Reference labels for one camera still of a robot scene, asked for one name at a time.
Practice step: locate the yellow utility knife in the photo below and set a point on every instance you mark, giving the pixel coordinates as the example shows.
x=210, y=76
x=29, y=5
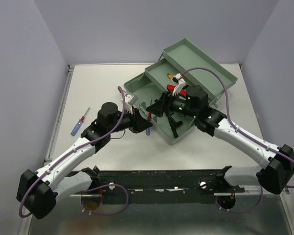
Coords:
x=171, y=76

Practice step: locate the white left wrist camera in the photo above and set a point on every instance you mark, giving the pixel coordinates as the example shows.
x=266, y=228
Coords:
x=128, y=101

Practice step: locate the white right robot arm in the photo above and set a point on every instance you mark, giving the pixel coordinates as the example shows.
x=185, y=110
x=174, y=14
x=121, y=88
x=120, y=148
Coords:
x=275, y=165

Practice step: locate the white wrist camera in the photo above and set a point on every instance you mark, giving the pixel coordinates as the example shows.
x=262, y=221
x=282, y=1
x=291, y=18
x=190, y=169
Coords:
x=128, y=101
x=179, y=84

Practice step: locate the small steel claw hammer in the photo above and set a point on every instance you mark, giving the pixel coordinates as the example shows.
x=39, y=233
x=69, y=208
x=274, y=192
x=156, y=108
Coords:
x=174, y=125

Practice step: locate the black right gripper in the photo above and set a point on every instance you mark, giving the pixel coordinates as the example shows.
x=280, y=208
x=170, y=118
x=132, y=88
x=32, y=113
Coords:
x=158, y=107

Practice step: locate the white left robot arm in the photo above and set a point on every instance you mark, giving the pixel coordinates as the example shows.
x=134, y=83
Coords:
x=40, y=190

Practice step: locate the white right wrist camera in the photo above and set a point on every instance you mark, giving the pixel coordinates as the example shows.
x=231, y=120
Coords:
x=179, y=84

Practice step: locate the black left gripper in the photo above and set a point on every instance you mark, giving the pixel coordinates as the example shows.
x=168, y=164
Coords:
x=138, y=123

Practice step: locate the blue handled screwdriver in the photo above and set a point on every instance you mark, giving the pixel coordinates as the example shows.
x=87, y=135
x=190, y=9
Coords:
x=79, y=123
x=148, y=130

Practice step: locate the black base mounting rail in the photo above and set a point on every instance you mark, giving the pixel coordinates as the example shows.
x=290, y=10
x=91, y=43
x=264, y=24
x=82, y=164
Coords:
x=159, y=186

